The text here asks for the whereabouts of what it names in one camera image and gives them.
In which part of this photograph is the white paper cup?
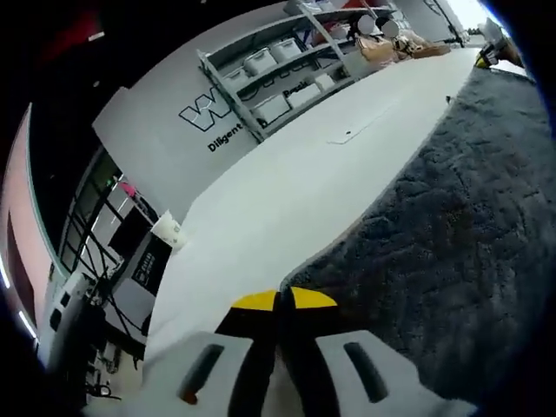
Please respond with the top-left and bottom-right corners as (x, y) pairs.
(149, 209), (190, 251)

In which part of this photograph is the black printed box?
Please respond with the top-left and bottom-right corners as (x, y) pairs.
(129, 236), (175, 296)

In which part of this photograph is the grey metal shelf rack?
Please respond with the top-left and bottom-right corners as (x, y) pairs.
(195, 0), (400, 142)

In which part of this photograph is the grey lettered partition panel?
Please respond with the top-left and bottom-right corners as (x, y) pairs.
(90, 56), (261, 209)

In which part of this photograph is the person's right hand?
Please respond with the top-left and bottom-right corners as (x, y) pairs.
(499, 41), (525, 66)

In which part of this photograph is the wooden tray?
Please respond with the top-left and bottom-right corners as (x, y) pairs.
(410, 41), (453, 60)

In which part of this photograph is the group of white storage boxes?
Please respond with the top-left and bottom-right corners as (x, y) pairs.
(221, 0), (348, 125)

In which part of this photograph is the large computer monitor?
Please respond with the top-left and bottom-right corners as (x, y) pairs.
(0, 102), (56, 348)

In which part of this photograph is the black computer monitor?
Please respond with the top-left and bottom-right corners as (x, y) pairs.
(107, 208), (156, 261)

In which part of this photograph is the person's left hand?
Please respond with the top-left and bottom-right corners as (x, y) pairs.
(263, 364), (301, 417)

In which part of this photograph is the grey towel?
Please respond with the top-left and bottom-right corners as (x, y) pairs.
(280, 64), (553, 414)

